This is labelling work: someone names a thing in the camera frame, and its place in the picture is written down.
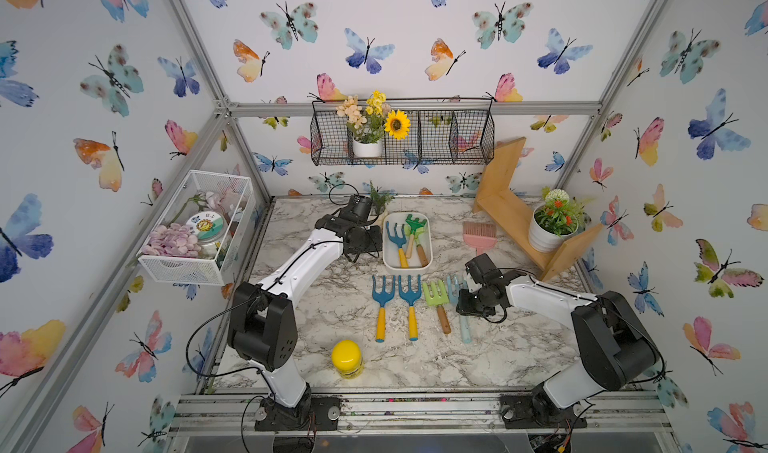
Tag light blue hand rake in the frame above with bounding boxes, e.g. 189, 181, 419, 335
446, 275, 472, 344

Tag green hand rake wooden handle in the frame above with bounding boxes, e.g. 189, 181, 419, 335
423, 280, 452, 335

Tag lime green tool wooden handle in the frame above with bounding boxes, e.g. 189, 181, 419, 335
404, 225, 425, 259

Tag white storage box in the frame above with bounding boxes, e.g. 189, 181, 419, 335
382, 212, 434, 275

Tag blue hand rake yellow handle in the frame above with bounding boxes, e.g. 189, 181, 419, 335
398, 275, 422, 341

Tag dark green rake wooden handle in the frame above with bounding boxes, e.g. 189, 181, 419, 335
405, 214, 429, 267

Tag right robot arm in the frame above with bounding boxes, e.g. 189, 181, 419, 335
456, 254, 665, 428

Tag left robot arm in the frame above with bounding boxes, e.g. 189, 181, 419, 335
214, 192, 383, 435

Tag small potted green plant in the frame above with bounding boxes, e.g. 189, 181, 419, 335
363, 182, 395, 218

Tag pink brush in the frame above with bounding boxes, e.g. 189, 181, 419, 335
463, 221, 497, 256

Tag wooden zigzag shelf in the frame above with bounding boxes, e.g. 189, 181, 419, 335
473, 137, 602, 281

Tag white pot with flowers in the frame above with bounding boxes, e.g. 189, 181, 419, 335
336, 90, 411, 159

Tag white pot red flowers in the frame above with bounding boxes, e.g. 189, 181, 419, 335
528, 187, 587, 253

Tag round green tin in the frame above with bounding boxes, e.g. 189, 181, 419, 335
185, 210, 227, 244

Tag pink purple flower bunch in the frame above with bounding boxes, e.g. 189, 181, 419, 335
140, 223, 202, 258

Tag black wire wall basket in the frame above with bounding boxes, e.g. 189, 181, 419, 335
308, 101, 495, 170

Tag white wire wall basket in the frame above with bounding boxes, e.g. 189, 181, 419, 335
138, 170, 256, 286

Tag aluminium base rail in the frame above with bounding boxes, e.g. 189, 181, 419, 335
170, 390, 672, 437

